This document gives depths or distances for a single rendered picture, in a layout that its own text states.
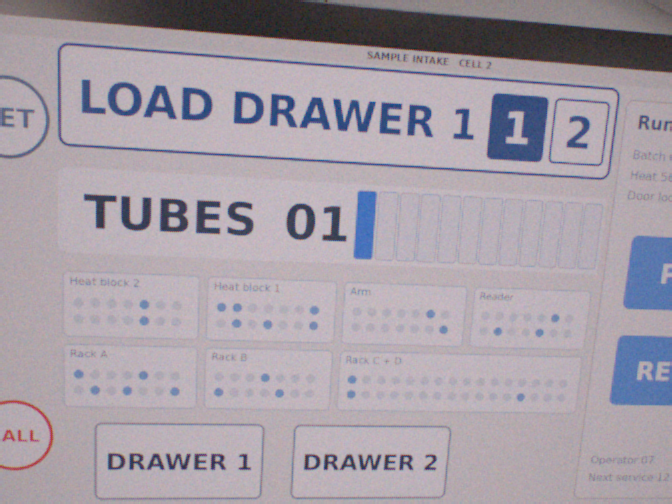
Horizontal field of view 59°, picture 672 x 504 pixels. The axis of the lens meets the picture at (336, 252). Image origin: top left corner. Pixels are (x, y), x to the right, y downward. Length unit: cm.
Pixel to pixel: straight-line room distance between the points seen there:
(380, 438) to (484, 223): 14
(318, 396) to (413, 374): 6
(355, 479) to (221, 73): 24
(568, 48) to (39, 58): 28
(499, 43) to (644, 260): 15
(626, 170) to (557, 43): 8
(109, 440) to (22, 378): 6
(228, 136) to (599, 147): 21
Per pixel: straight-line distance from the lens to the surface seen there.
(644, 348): 41
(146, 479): 38
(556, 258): 37
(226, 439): 36
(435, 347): 35
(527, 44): 36
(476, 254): 35
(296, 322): 34
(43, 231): 34
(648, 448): 44
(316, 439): 36
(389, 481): 38
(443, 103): 34
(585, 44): 37
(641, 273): 39
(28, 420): 38
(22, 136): 34
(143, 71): 33
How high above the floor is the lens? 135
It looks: 49 degrees down
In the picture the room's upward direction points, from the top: 10 degrees clockwise
